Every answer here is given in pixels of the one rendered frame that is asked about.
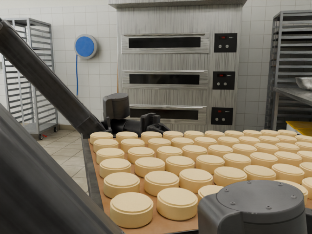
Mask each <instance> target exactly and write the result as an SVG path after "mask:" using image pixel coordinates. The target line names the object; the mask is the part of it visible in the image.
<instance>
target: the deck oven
mask: <svg viewBox="0 0 312 234"><path fill-rule="evenodd" d="M246 1H247V0H108V5H110V6H111V7H113V8H115V9H116V10H117V59H118V93H127V94H128V95H129V105H130V115H129V116H128V117H126V118H125V119H131V120H137V121H140V117H141V116H142V115H145V114H149V113H156V115H159V116H160V122H161V123H163V124H164V125H165V126H166V127H168V128H169V129H170V130H171V131H178V132H181V133H182V134H183V135H184V133H185V132H186V131H199V132H202V133H203V134H205V132H206V131H210V130H212V131H219V132H222V133H225V131H227V130H234V131H235V124H236V108H237V92H238V76H239V60H240V44H241V21H242V7H243V6H244V5H245V3H246Z"/></svg>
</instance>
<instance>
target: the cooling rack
mask: <svg viewBox="0 0 312 234"><path fill-rule="evenodd" d="M288 13H312V10H288V11H280V12H279V13H278V14H276V15H275V16H274V17H273V19H280V21H279V36H278V47H277V58H276V69H275V81H274V87H277V82H278V71H279V60H280V45H281V34H282V23H283V19H300V18H312V16H291V17H283V14H288ZM276 25H277V22H276ZM273 26H275V21H273ZM276 30H277V27H276ZM274 31H275V28H272V32H273V33H274ZM275 36H276V34H275ZM272 39H274V35H272ZM272 39H271V40H272ZM275 41H276V39H275ZM273 43H274V41H271V46H273ZM274 47H275V45H274ZM271 52H273V48H271V50H270V53H271ZM274 53H275V50H274ZM273 58H274V56H273V55H272V54H270V59H273ZM273 64H274V61H273ZM270 65H272V61H270V62H269V66H270ZM271 70H272V68H271V67H269V72H271ZM272 75H273V72H272ZM268 78H271V74H268ZM272 80H273V78H272ZM270 82H271V80H268V84H270ZM271 86H272V83H271ZM267 90H270V86H267ZM271 91H272V89H271ZM267 97H269V92H267ZM270 97H271V95H270ZM274 101H275V91H273V107H272V118H271V129H270V130H272V127H273V112H274ZM268 102H269V99H268V98H267V99H266V103H268ZM270 102H271V100H270ZM266 109H268V105H267V104H266ZM269 109H270V106H269ZM266 114H267V115H268V111H266V113H265V115H266ZM269 114H270V112H269ZM265 120H267V117H266V116H265ZM268 120H269V118H268ZM268 125H269V123H268ZM265 126H267V123H265V125H264V127H265ZM264 130H268V129H265V128H264Z"/></svg>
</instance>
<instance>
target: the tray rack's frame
mask: <svg viewBox="0 0 312 234"><path fill-rule="evenodd" d="M2 20H7V21H8V22H9V23H12V24H13V28H14V29H15V24H17V25H21V26H27V29H28V39H29V46H30V47H31V48H32V37H31V26H38V25H34V24H30V21H33V22H37V23H40V24H44V25H47V26H50V23H46V22H43V21H40V20H36V19H32V18H2ZM1 58H2V67H3V75H4V84H5V93H6V104H7V110H8V111H9V112H10V109H9V107H10V103H8V101H9V98H8V97H7V96H8V95H9V94H8V91H7V89H8V85H6V84H7V79H6V78H7V74H6V73H5V72H6V68H5V67H4V65H6V64H5V61H4V59H5V57H4V56H3V55H1ZM17 72H18V81H19V95H20V104H21V114H22V123H23V127H24V128H25V129H26V130H27V131H28V132H29V134H41V138H43V135H42V134H43V132H44V131H46V130H48V129H50V128H52V127H56V130H58V127H57V126H58V124H57V123H45V124H43V125H40V126H39V124H40V123H39V117H38V107H37V96H36V89H35V87H34V86H33V96H34V107H35V117H36V122H35V123H30V124H27V125H25V123H24V113H23V104H22V94H21V85H20V72H19V71H18V70H17ZM10 113H11V112H10ZM35 126H36V127H35Z"/></svg>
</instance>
